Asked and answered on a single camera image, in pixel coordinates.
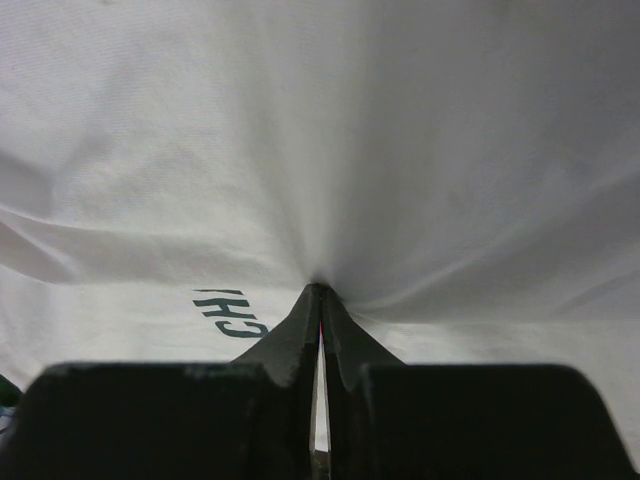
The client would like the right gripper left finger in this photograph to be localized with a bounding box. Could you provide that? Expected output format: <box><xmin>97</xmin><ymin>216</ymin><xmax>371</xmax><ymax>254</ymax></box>
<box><xmin>1</xmin><ymin>285</ymin><xmax>321</xmax><ymax>479</ymax></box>

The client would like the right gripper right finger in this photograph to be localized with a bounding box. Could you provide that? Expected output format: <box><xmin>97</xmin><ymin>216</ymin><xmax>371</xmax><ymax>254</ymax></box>
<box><xmin>320</xmin><ymin>287</ymin><xmax>638</xmax><ymax>479</ymax></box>

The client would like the white and green t-shirt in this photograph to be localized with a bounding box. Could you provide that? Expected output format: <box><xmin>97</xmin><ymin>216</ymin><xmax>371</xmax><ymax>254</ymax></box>
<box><xmin>1</xmin><ymin>1</ymin><xmax>639</xmax><ymax>453</ymax></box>

